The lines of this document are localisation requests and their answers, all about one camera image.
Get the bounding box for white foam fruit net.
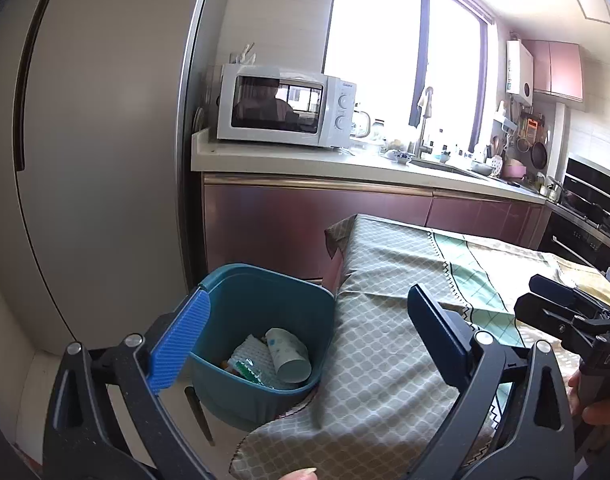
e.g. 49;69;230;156
227;335;285;389

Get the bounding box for teal plastic trash bin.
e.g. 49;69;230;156
190;263;335;431

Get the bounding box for dark red kitchen cabinets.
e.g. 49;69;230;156
202;174;546;281

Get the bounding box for kitchen sink faucet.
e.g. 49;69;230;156
412;86;434;159

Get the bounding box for person's right hand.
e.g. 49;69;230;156
568;370;610;426

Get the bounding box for person's left hand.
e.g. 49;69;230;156
279;467;318;480

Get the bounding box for black built-in oven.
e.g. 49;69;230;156
538;154;610;280

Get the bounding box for green clear plastic wrapper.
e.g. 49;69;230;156
228;359;265;386

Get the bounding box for green patterned tablecloth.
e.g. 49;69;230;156
229;233;610;479

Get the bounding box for white paper cup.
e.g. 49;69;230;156
265;327;311;384

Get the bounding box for small blue white bowl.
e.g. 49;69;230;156
395;153;410;166

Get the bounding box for glass electric kettle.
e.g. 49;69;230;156
351;103;371;139

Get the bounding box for white microwave oven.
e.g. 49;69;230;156
216;64;356;148

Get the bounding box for silver refrigerator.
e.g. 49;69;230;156
0;0;227;354

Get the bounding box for white wall water heater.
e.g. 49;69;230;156
506;40;533;106

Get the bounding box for pink upper wall cabinet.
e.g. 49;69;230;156
523;40;584;103

